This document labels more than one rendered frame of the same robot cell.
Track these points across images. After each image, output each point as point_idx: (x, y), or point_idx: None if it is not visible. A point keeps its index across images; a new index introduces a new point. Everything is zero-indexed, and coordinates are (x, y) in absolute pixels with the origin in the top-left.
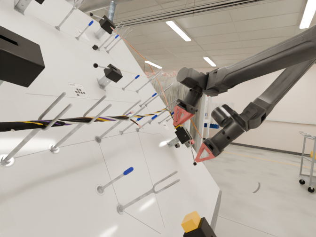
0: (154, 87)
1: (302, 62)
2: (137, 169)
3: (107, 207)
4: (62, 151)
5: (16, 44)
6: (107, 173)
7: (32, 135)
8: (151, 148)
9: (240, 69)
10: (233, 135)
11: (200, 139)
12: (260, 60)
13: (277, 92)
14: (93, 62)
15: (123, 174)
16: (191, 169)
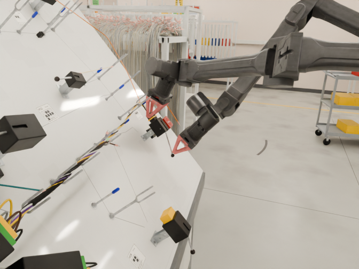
0: (114, 44)
1: None
2: (117, 177)
3: (101, 216)
4: None
5: (25, 125)
6: (95, 190)
7: None
8: (126, 151)
9: (208, 70)
10: (208, 127)
11: (183, 106)
12: (223, 69)
13: (250, 80)
14: (45, 61)
15: (111, 193)
16: (169, 159)
